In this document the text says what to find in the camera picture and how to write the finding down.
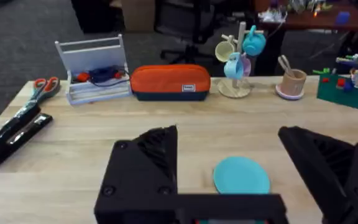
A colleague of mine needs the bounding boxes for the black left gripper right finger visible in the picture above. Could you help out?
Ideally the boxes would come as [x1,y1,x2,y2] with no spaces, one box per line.
[277,126,358,224]

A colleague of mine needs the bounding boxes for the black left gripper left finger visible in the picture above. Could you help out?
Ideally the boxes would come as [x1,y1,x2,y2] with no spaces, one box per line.
[93,124,179,224]

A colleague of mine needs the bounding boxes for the teal round plate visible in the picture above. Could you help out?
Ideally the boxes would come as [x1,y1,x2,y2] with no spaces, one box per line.
[213,156,271,195]

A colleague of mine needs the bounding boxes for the pale round coaster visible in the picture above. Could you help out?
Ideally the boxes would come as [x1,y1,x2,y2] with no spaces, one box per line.
[275,83,305,101]

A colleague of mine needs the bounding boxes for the green board with toy blocks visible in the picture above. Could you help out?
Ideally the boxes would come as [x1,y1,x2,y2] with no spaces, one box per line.
[312,54,358,114]

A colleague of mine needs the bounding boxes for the orange and navy zip bag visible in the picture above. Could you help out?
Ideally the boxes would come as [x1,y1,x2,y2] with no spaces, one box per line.
[129,64,211,102]

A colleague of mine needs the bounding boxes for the beige cup with utensils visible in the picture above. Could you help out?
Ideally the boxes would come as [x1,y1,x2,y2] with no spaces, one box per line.
[277,54,308,97]

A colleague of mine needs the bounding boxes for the white box with tools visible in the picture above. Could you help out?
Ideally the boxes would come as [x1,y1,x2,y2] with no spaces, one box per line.
[54,34,132,106]

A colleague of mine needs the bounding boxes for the black stapler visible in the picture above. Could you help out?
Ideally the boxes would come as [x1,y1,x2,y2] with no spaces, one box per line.
[0,105,53,172]

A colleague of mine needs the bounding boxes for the wooden cup stand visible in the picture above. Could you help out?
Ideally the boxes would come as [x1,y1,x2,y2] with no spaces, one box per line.
[217,21,264,99]

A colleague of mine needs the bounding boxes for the lilac cup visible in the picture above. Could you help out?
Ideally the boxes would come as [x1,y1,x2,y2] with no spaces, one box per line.
[241,53,252,77]

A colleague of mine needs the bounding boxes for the light blue cup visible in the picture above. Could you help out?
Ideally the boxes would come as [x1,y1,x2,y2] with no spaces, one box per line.
[223,52,244,80]

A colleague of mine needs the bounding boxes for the cream cup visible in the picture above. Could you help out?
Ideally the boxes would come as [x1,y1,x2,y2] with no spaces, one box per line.
[214,40,236,63]

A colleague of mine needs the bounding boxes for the black office chair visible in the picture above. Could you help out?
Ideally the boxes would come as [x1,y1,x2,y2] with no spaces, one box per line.
[154,0,245,65]

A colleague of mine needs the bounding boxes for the teal cup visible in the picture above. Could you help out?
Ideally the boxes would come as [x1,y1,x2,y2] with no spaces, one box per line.
[242,25,267,57]

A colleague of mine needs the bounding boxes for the brown wooden desk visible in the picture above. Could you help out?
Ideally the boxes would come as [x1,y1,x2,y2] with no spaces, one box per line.
[253,0,358,77]

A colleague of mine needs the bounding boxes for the cardboard box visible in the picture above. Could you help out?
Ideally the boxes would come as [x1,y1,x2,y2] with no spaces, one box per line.
[110,0,157,33]

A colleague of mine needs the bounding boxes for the orange handled scissors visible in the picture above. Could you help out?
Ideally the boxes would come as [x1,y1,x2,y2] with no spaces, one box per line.
[16,76,61,116]

